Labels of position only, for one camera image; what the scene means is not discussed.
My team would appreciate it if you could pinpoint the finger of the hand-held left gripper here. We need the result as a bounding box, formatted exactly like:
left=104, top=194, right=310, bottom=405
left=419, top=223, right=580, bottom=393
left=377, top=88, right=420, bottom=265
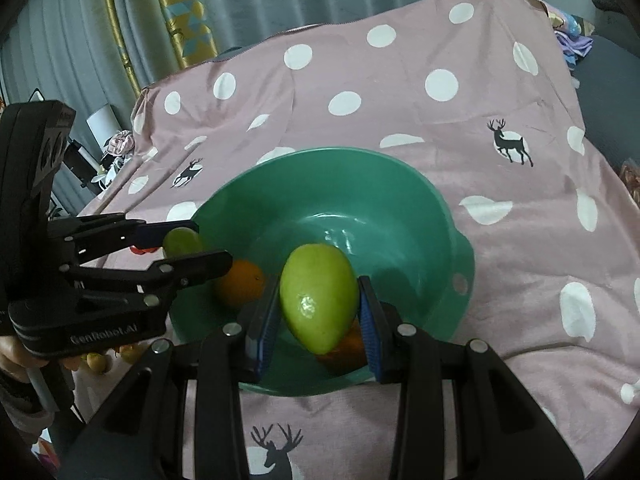
left=47, top=212, right=201, bottom=266
left=60, top=249, right=234, bottom=311

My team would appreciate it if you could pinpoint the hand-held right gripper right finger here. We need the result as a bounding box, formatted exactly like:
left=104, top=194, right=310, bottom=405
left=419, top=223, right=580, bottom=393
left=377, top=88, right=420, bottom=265
left=356, top=275, right=586, bottom=480

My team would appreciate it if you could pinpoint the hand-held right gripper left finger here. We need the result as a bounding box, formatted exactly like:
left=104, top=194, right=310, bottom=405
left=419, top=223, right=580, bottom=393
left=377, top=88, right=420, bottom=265
left=57, top=275, right=281, bottom=480

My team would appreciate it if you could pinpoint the small green mango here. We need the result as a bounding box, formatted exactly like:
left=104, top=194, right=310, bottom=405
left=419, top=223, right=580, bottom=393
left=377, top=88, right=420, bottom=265
left=163, top=227, right=206, bottom=257

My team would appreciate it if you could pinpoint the large green mango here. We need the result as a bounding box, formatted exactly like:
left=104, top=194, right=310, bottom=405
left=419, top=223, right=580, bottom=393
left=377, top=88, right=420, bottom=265
left=279, top=243, right=360, bottom=356

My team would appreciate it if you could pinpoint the green plastic basin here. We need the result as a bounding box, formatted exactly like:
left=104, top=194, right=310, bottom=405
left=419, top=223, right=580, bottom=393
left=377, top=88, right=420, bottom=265
left=167, top=146, right=476, bottom=400

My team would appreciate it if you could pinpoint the person's left forearm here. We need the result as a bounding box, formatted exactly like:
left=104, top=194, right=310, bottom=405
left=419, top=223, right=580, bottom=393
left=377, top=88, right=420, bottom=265
left=0, top=372, right=53, bottom=441

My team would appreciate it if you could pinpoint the person's left hand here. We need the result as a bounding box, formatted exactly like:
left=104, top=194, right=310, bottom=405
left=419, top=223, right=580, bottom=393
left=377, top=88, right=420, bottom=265
left=0, top=335, right=48, bottom=378

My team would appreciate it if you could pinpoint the small orange tangerine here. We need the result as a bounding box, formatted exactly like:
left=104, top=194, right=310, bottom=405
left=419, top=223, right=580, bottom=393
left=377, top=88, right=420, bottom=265
left=317, top=317, right=371, bottom=377

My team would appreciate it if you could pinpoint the large orange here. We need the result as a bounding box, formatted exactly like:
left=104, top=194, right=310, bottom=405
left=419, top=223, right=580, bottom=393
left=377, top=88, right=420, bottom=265
left=214, top=258, right=267, bottom=309

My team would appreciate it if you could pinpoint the black stand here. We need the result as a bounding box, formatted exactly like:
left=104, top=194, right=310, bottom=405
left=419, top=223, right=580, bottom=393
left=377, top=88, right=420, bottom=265
left=64, top=140, right=103, bottom=191

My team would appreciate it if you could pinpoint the white cylinder object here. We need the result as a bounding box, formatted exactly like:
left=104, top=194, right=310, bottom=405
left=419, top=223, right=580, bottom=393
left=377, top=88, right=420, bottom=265
left=85, top=104, right=121, bottom=142

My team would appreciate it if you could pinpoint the pink crumpled cloth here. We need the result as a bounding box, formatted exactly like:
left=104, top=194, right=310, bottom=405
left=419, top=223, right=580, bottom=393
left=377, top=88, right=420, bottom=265
left=103, top=129, right=137, bottom=157

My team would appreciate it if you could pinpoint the pink polka-dot deer blanket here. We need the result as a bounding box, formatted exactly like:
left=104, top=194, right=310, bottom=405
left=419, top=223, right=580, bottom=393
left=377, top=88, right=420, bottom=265
left=75, top=0, right=640, bottom=480

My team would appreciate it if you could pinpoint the grey sofa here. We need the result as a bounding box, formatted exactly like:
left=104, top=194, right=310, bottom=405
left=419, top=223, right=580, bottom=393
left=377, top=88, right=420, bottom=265
left=570, top=0, right=640, bottom=181

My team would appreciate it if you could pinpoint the colourful printed cloth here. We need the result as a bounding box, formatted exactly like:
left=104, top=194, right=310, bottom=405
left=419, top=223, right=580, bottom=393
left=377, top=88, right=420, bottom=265
left=545, top=2, right=596, bottom=68

